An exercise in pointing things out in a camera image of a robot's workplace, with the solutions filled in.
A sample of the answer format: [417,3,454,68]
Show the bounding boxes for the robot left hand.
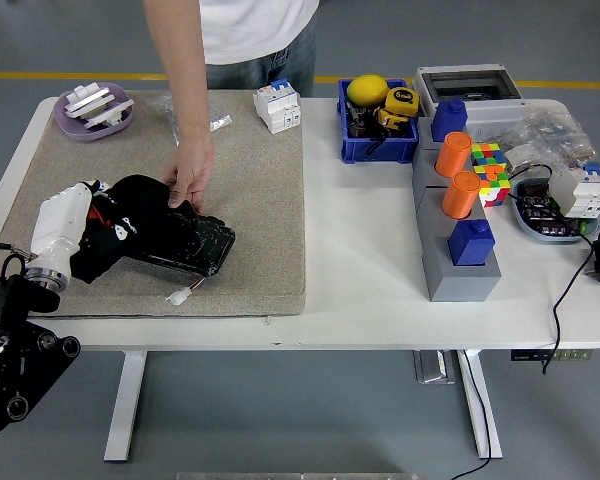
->
[28,177,139,275]

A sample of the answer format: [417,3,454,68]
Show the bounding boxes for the person's right hand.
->
[158,137,216,217]

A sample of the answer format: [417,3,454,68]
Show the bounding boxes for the black plastic-wrapped panel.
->
[124,202,237,278]

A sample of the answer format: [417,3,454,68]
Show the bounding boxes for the table control panel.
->
[510,348,594,362]

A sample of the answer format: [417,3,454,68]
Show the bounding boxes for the clear bag of screws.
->
[149,94,233,146]

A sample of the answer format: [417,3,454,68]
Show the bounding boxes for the grey-brown mat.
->
[0,88,309,321]

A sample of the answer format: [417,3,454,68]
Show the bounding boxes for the purple dish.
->
[52,82,135,142]

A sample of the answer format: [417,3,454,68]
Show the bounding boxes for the white circuit breaker blue toggles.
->
[252,77,303,135]
[549,160,600,220]

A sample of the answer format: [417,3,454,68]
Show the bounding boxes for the person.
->
[142,0,321,217]

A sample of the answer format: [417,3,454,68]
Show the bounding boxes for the blue plastic bin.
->
[336,77,421,164]

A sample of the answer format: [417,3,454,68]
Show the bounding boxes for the white table leg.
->
[457,348,504,460]
[103,349,148,462]

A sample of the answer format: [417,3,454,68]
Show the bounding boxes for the yellow lemon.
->
[346,73,390,107]

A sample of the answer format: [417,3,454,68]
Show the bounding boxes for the yellow black tape measure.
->
[374,107,407,132]

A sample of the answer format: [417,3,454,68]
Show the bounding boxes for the yellow tape measure round label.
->
[383,85,420,119]

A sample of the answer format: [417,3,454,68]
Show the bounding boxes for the orange cylinder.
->
[440,169,482,220]
[433,131,475,179]

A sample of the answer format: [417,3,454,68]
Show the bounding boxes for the blue square block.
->
[447,218,496,268]
[429,97,469,144]

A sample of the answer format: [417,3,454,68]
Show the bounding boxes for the grey block holder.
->
[410,134,502,303]

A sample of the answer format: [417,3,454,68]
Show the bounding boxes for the colourful puzzle cube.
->
[469,142,509,169]
[472,163,512,209]

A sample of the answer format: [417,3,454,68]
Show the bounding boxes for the metal floor plate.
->
[412,349,456,385]

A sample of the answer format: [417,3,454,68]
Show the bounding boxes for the blue-grey dish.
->
[509,177,600,245]

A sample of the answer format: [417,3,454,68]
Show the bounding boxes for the green circuit board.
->
[522,197,597,237]

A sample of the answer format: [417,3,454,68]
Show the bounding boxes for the clear bags of parts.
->
[499,102,597,174]

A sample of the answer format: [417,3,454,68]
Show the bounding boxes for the white switch plate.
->
[82,97,135,131]
[64,83,114,120]

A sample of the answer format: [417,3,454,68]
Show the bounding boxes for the panel wire with white connector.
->
[165,274,207,306]

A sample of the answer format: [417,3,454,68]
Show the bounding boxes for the black handled tool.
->
[346,99,387,156]

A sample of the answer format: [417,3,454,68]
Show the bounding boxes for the grey electrical enclosure box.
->
[412,63,527,141]

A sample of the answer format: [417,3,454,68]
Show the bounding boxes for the thin black wire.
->
[507,163,555,202]

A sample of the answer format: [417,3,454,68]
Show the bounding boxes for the black cable under table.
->
[448,349,492,480]

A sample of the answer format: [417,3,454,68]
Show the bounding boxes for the black adapter cord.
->
[540,209,600,376]

